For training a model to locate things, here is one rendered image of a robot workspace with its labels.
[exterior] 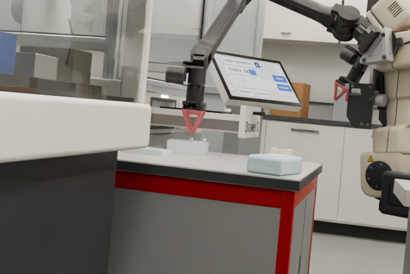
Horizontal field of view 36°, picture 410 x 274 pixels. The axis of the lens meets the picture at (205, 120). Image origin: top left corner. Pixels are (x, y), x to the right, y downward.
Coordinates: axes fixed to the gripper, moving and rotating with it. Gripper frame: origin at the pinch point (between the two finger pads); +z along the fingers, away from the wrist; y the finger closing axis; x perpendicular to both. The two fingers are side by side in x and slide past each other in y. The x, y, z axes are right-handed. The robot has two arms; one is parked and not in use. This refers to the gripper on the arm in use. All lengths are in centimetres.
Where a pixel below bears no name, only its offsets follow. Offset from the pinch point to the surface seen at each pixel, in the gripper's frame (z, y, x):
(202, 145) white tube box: 4.3, 2.6, 4.0
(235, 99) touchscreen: -15, -101, 5
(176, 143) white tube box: 4.5, 2.8, -4.1
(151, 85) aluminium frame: -14.0, -17.2, -17.9
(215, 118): -4.5, -15.2, 5.4
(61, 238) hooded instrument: 22, 77, -14
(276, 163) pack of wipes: 5, 46, 27
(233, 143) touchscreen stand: 7, -122, 5
